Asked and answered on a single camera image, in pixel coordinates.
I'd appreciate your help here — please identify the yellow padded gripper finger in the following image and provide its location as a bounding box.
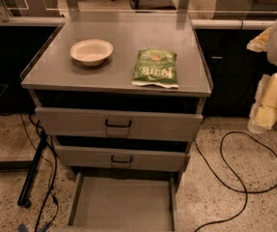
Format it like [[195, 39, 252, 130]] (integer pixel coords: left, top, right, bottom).
[[247, 72, 277, 133], [246, 27, 271, 52]]

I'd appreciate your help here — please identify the green jalapeno chip bag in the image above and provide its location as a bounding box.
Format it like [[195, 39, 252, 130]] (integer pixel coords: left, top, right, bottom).
[[132, 48, 179, 89]]

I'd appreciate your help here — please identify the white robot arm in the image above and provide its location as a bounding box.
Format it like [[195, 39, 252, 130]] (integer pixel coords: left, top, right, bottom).
[[247, 19, 277, 133]]

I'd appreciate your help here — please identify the grey middle drawer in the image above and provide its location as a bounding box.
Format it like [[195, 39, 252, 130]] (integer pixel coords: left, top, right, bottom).
[[54, 137, 189, 172]]

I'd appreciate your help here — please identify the grey drawer cabinet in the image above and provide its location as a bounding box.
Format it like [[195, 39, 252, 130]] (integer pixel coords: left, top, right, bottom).
[[22, 12, 212, 180]]

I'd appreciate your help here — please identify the grey open bottom drawer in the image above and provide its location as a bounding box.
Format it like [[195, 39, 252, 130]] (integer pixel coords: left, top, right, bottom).
[[55, 173, 178, 232]]

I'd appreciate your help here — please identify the grey top drawer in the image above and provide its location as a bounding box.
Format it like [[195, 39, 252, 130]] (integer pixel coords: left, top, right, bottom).
[[36, 107, 203, 141]]

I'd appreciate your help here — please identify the white paper bowl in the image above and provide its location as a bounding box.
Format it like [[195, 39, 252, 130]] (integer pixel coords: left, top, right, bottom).
[[69, 40, 114, 67]]

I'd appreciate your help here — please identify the black stand leg with wheel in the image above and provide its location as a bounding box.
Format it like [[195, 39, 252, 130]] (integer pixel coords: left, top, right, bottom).
[[17, 130, 47, 208]]

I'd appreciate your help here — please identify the black floor cable right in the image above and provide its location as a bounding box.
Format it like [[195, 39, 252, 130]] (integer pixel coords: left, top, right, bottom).
[[193, 130, 277, 232]]

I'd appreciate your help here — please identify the black cable left floor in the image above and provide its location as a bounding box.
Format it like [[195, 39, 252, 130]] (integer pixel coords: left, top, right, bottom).
[[19, 113, 60, 232]]

